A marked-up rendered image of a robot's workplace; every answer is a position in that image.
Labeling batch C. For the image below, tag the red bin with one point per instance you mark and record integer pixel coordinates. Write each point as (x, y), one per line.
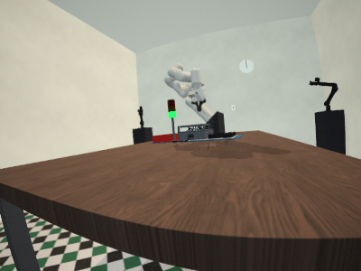
(164, 138)

